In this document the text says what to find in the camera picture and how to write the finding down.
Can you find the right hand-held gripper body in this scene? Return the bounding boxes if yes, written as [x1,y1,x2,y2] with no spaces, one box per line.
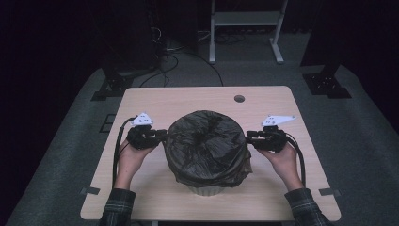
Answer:
[259,114,297,154]

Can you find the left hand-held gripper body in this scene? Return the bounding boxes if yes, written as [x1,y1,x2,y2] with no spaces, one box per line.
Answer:
[126,111,157,151]

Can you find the black plastic garbage bag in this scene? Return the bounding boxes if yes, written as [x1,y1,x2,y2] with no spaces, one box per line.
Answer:
[164,109,254,189]

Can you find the green plastic bin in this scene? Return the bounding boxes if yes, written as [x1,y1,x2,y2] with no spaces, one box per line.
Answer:
[186,183,226,198]

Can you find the person's left hand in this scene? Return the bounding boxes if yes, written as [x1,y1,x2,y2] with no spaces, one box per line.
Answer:
[114,138,158,190]

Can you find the person's right hand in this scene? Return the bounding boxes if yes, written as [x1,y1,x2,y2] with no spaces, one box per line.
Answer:
[257,142,306,192]

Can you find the black metal stand base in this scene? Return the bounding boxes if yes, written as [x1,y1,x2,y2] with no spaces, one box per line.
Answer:
[302,62,353,100]
[90,66,135,102]

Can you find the grey tape strip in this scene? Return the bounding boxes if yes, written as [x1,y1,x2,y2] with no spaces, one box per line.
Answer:
[318,187,342,198]
[79,186,101,196]

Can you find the dark equipment cabinet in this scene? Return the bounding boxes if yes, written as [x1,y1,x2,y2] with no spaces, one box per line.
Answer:
[102,0,162,73]

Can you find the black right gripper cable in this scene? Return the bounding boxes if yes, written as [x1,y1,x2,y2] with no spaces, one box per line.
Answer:
[284,133,307,188]

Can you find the black looped floor cable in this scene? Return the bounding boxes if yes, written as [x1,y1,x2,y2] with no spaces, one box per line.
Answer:
[137,52,181,88]

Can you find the black long floor cable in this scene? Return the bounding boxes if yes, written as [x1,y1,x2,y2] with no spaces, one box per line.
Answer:
[175,51,225,88]

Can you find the white metal desk frame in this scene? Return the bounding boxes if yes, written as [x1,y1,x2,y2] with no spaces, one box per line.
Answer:
[208,0,289,65]

